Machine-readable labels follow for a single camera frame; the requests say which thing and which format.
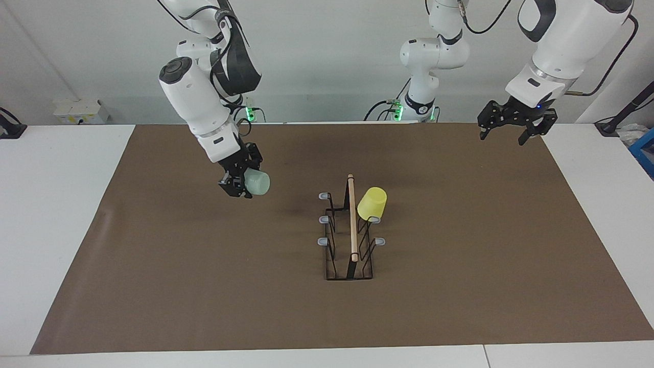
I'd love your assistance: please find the crumpled clear plastic bag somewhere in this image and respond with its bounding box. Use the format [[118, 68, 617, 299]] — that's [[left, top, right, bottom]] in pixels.
[[617, 124, 648, 148]]

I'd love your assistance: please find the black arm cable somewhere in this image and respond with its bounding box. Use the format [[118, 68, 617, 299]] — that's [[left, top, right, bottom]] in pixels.
[[460, 0, 640, 98], [156, 0, 253, 139]]

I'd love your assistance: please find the black clamp mount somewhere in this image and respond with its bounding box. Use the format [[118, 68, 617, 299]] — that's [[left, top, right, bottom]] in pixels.
[[0, 106, 27, 140]]

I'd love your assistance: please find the brown table mat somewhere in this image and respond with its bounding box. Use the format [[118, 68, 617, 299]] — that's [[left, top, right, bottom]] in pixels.
[[30, 122, 654, 355]]

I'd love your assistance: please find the blue box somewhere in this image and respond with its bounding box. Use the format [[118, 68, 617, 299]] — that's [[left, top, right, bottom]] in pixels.
[[628, 128, 654, 179]]

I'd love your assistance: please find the black wire cup rack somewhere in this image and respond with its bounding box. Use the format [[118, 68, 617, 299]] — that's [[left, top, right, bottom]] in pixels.
[[318, 174, 386, 281]]

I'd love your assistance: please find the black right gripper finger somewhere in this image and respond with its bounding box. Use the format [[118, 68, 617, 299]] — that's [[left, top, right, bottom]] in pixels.
[[219, 172, 253, 199], [247, 143, 264, 172]]

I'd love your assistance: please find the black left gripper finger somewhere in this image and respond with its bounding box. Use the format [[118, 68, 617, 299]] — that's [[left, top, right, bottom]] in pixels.
[[478, 101, 509, 141], [518, 109, 558, 146]]

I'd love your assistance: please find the yellow cup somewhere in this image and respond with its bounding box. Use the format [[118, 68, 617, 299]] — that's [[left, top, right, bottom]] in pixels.
[[357, 187, 387, 222]]

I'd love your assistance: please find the white power socket box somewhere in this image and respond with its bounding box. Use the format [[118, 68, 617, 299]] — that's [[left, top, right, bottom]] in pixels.
[[53, 99, 110, 125]]

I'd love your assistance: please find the pale green cup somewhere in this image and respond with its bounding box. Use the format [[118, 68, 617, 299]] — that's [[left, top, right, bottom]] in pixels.
[[244, 170, 270, 197]]

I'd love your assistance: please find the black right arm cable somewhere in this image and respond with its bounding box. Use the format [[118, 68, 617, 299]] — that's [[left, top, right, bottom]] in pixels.
[[156, 0, 253, 139]]

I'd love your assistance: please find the black left base cable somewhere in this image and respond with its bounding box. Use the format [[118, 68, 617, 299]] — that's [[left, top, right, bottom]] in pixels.
[[364, 77, 412, 122]]

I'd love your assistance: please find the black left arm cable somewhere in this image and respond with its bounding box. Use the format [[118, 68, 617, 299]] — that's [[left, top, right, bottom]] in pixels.
[[460, 0, 640, 98]]

